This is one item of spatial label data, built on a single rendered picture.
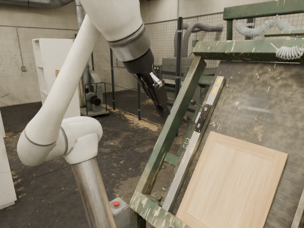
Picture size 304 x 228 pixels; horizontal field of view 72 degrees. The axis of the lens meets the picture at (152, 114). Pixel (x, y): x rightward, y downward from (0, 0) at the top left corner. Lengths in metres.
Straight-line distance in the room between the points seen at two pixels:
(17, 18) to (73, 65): 8.18
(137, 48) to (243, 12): 1.60
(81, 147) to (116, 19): 0.54
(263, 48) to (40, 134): 1.28
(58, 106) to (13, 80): 8.11
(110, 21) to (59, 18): 8.66
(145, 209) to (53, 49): 3.51
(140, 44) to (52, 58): 3.94
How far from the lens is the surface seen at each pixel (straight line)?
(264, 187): 1.25
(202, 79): 1.69
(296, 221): 1.17
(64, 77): 0.63
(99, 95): 6.31
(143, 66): 0.50
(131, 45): 0.47
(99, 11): 0.44
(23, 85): 8.80
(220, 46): 1.62
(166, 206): 1.43
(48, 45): 4.37
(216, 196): 1.31
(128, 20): 0.45
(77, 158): 0.87
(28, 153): 0.79
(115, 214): 1.39
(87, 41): 0.64
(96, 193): 0.91
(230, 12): 2.06
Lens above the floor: 1.85
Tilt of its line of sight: 17 degrees down
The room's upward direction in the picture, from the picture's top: straight up
